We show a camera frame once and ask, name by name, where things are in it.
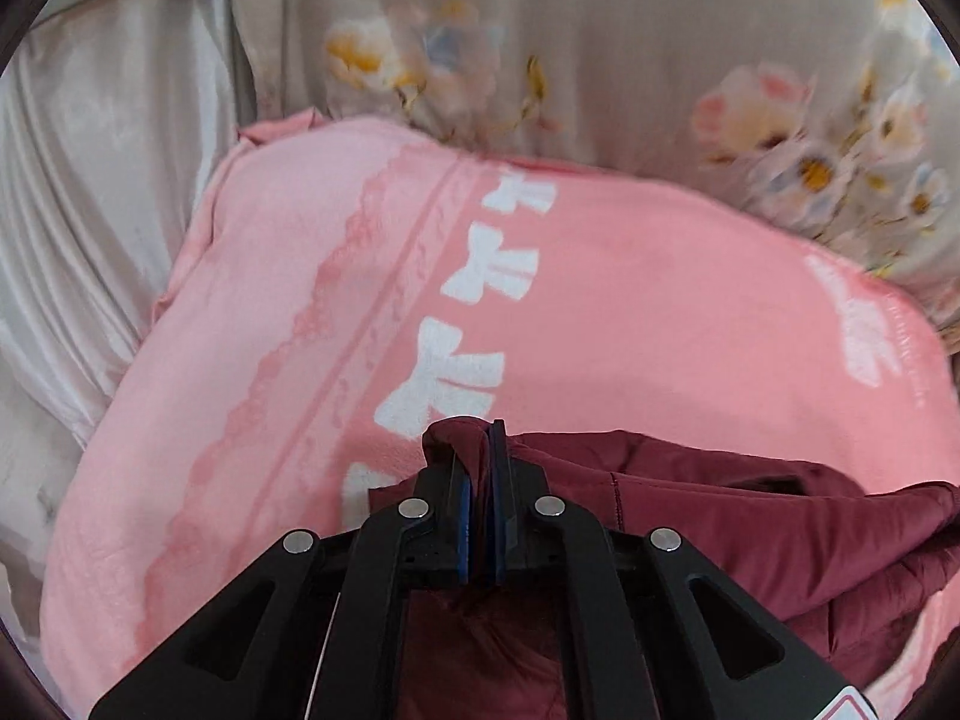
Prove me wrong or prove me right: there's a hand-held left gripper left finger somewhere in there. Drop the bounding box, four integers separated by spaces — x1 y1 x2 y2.
88 460 471 720

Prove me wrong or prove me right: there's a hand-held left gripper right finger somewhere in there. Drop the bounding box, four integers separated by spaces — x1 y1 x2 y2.
486 422 880 720

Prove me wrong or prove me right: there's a maroon puffer jacket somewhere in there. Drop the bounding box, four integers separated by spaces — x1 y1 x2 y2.
367 418 960 720

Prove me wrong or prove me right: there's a pink fleece blanket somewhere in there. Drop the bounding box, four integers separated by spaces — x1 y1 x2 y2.
37 109 953 720

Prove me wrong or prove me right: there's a grey floral quilt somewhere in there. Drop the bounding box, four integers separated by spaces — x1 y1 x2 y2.
229 0 960 353

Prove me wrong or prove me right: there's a white satin cloth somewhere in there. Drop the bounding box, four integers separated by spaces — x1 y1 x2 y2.
0 0 248 653

